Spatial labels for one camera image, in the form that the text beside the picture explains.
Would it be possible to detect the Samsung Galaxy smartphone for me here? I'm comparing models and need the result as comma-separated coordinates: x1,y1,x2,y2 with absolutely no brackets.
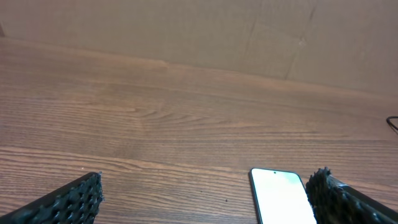
249,168,317,224

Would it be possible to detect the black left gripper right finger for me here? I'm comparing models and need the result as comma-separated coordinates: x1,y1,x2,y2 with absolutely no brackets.
305,167,397,224

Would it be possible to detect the black USB charging cable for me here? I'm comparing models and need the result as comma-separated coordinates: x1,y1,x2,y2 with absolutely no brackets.
386,116,398,134

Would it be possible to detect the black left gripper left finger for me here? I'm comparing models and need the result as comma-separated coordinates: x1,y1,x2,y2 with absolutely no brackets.
1,172,103,224

